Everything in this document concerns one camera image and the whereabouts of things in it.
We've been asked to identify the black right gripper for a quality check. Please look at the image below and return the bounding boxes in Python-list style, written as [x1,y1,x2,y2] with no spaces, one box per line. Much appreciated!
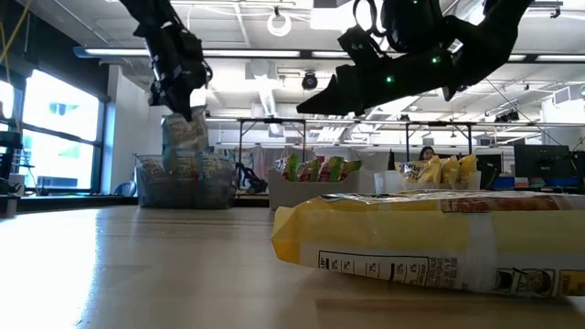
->
[295,47,452,118]

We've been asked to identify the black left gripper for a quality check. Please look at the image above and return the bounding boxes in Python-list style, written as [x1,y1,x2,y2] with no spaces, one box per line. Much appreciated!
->
[145,22,203,122]

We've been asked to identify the blue-edged Maruchan ramen packet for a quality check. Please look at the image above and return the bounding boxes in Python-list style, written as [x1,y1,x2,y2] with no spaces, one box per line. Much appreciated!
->
[135,154,173,209]
[197,153,238,209]
[160,105,210,154]
[169,150,201,207]

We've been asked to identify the white draped cloth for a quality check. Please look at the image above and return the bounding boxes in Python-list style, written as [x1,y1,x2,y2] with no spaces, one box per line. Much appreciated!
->
[358,149,392,175]
[237,144,321,177]

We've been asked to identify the clear plastic bin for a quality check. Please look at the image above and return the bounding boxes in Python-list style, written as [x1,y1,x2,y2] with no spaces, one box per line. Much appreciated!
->
[373,169,482,196]

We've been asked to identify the white plastic bin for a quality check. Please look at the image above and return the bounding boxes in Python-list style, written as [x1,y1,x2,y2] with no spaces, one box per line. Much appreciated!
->
[267,168,363,211]

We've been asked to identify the blue chair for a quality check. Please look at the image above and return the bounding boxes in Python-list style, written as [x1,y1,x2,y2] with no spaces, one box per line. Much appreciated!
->
[112,180,138,197]

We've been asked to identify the grey translucent plastic bin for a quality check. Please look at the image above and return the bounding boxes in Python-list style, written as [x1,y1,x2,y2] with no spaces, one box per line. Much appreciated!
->
[134,153,239,211]

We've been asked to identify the large bright window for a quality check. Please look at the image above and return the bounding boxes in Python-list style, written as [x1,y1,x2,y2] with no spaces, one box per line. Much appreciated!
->
[0,68,107,193]

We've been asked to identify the black ceiling spotlight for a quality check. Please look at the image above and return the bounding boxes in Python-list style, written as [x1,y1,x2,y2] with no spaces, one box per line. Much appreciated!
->
[495,108,521,124]

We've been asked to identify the black stand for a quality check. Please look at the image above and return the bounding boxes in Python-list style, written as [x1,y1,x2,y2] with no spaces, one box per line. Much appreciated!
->
[0,130,24,184]

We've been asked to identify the grey block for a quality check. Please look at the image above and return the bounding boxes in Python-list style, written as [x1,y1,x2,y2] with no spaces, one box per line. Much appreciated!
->
[0,194,22,219]

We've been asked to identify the black computer monitor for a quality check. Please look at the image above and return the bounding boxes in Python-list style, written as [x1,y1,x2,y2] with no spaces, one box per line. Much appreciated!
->
[514,144,572,188]

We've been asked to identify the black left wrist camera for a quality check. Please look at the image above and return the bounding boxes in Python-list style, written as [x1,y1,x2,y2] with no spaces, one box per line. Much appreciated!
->
[177,27,214,90]

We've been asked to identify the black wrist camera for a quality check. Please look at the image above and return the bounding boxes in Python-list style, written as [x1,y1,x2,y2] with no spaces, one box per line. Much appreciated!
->
[177,27,214,90]
[336,25,381,68]

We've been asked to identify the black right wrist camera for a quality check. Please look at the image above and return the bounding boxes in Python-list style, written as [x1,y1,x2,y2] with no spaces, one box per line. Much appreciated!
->
[336,25,381,68]

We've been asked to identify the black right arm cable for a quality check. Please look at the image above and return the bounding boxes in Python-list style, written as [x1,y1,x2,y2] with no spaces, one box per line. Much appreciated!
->
[351,0,390,38]

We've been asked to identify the white ring ceiling lamp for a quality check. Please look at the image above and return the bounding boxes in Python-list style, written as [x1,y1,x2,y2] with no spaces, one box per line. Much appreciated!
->
[266,11,293,38]

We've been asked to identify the black chair frame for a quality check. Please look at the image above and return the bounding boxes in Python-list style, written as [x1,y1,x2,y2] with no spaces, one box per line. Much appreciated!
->
[235,162,269,196]

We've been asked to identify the yellow cable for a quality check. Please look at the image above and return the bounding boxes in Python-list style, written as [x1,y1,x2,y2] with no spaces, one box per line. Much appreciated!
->
[0,0,34,74]

